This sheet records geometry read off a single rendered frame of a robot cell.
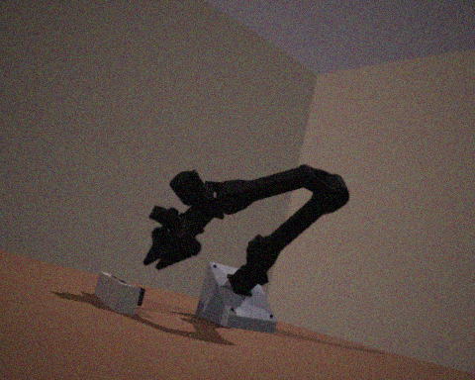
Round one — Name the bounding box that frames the black two-prong plug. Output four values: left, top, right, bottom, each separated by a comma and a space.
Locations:
137, 287, 145, 306

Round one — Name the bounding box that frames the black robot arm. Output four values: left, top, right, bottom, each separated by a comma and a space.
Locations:
149, 164, 349, 297

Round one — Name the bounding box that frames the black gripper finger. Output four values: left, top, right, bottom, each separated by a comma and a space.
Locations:
155, 237, 192, 270
142, 234, 167, 265

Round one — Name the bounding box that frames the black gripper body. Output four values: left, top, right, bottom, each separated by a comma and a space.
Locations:
151, 210, 205, 256

